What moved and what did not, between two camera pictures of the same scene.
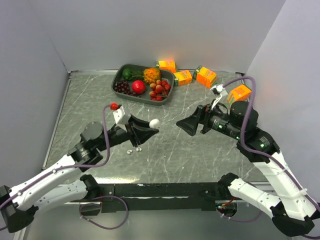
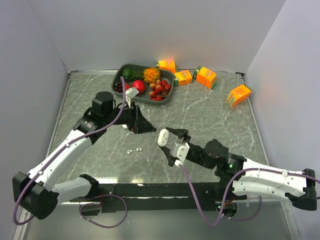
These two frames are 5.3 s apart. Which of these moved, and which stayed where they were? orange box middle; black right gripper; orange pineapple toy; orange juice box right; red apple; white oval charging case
Moved: white oval charging case; black right gripper
Stayed: red apple; orange pineapple toy; orange box middle; orange juice box right
